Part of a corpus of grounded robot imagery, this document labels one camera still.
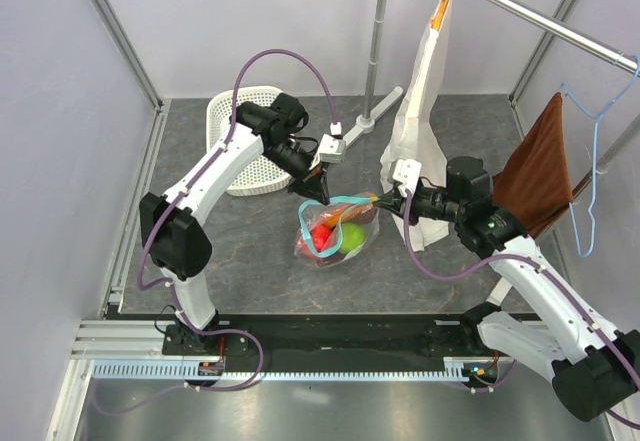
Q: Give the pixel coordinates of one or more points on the orange clothes hanger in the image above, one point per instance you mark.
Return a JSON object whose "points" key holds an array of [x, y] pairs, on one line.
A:
{"points": [[438, 17]]}

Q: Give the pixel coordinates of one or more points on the white cloth bag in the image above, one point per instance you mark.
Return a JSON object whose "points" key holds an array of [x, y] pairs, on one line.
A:
{"points": [[412, 135]]}

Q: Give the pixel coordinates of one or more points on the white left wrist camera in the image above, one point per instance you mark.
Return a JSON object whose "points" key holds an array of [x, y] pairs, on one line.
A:
{"points": [[331, 150]]}

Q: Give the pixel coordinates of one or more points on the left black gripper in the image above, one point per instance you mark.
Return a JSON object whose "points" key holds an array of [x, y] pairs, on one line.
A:
{"points": [[310, 185]]}

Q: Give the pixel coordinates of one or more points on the brown towel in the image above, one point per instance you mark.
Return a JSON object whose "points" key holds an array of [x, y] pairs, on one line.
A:
{"points": [[535, 184]]}

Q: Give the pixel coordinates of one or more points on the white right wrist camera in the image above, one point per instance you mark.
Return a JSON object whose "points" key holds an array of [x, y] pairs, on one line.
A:
{"points": [[405, 175]]}

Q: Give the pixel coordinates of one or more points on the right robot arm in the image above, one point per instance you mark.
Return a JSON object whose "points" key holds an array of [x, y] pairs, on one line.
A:
{"points": [[590, 363]]}

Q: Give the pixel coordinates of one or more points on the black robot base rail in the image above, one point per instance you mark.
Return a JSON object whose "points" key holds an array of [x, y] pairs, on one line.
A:
{"points": [[332, 343]]}

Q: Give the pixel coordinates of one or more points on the light blue wire hanger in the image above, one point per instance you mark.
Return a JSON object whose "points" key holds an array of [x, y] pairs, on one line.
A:
{"points": [[597, 118]]}

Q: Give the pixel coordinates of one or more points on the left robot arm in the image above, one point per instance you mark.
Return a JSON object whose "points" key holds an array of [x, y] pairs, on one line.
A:
{"points": [[171, 224]]}

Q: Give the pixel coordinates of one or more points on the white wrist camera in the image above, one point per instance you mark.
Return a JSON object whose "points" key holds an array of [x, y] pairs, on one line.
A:
{"points": [[405, 175], [331, 150]]}

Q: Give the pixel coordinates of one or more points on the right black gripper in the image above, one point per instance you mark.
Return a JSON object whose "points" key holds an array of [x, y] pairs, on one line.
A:
{"points": [[390, 199]]}

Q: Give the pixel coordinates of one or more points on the white perforated plastic basket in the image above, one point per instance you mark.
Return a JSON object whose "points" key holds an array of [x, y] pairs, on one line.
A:
{"points": [[261, 176]]}

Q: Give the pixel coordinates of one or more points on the orange papaya slice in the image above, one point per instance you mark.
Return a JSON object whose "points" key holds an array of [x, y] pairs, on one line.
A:
{"points": [[358, 214]]}

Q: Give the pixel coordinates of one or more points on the clear zip top bag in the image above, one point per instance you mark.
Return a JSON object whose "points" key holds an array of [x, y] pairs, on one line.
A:
{"points": [[309, 216]]}

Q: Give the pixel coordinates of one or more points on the slotted cable duct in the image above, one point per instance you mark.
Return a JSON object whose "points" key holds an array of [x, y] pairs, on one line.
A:
{"points": [[192, 371]]}

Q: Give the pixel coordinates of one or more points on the red apple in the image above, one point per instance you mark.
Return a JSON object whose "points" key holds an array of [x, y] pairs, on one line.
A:
{"points": [[321, 236]]}

